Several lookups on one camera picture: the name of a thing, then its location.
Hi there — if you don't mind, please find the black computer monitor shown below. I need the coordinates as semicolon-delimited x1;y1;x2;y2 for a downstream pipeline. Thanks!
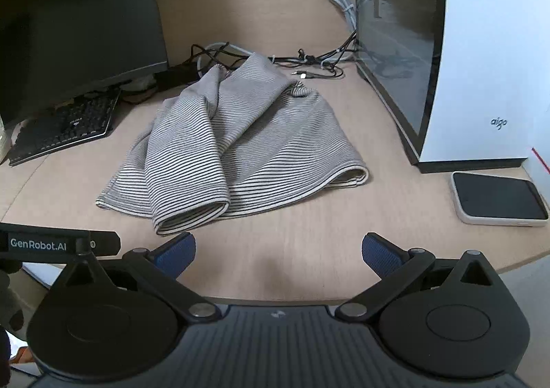
0;0;169;126

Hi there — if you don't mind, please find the smartphone in white case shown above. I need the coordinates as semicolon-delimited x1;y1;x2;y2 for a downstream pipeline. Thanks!
450;171;550;226

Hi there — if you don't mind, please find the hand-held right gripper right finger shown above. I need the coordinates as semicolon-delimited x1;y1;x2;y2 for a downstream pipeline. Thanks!
336;232;505;322

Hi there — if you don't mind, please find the black monitor stand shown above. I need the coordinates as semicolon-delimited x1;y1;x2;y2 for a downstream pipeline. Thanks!
155;63;205;90

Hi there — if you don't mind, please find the grey striped shirt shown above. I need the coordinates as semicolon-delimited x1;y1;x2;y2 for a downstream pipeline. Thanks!
95;52;370;236

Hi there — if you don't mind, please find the black keyboard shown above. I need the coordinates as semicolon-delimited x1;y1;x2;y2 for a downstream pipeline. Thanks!
8;87;122;167

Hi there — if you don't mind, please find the person's left hand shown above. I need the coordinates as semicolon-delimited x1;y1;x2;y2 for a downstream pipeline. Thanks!
0;260;25;333

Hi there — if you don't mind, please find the black computer case glass panel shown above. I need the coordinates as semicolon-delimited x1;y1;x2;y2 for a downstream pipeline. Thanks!
351;0;550;174

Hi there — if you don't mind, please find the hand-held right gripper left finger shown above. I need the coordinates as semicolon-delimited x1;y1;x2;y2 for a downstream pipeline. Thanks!
52;232;218;322

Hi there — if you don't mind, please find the white paper sheet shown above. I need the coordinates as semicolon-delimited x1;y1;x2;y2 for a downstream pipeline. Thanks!
21;261;57;291

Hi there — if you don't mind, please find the grey cable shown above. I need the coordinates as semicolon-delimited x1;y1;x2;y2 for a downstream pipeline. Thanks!
281;0;359;66

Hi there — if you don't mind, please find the black cable bundle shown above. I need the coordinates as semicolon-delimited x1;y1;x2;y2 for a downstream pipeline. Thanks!
188;31;358;80

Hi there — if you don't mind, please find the small white object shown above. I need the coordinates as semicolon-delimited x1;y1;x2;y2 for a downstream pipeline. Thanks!
120;74;157;103

